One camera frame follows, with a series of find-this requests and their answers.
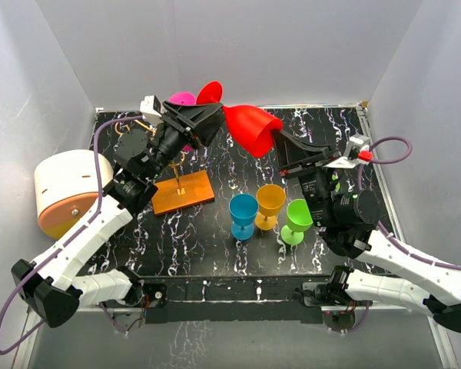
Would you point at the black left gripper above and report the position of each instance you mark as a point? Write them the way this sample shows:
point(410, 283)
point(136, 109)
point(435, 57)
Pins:
point(203, 121)

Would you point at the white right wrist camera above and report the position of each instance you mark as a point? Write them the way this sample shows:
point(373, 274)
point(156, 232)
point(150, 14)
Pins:
point(357, 152)

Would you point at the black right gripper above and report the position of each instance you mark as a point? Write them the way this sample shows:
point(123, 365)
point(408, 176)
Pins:
point(293, 154)

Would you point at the red plastic wine glass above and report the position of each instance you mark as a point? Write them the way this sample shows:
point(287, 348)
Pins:
point(251, 127)

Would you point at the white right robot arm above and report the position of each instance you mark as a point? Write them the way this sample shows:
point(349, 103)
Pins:
point(350, 226)

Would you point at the orange plastic wine glass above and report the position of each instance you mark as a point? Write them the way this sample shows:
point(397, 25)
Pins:
point(270, 199)

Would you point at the white orange cylindrical container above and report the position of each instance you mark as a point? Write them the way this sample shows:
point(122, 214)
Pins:
point(66, 186)

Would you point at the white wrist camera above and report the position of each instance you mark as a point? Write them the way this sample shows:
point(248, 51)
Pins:
point(357, 152)
point(152, 110)

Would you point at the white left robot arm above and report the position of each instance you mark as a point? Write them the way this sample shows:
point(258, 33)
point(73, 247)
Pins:
point(50, 284)

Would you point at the blue plastic wine glass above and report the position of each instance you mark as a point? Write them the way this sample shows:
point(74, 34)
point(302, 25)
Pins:
point(243, 211)

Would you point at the magenta plastic wine glass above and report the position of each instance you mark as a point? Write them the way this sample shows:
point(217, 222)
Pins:
point(183, 98)

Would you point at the aluminium front frame rail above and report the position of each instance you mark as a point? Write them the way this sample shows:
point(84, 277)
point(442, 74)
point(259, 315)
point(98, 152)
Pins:
point(243, 323)

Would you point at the green plastic wine glass rear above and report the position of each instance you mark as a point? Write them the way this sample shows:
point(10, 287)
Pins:
point(335, 182)

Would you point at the gold wire wine glass rack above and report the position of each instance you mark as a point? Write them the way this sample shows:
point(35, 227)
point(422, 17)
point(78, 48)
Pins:
point(176, 184)

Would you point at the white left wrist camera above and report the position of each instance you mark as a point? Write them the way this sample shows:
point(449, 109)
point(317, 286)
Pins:
point(152, 110)

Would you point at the green plastic wine glass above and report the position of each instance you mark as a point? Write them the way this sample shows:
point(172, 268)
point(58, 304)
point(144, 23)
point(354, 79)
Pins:
point(298, 220)
point(335, 182)

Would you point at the green plastic wine glass front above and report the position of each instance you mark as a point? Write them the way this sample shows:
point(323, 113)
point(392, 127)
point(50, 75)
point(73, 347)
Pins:
point(298, 220)

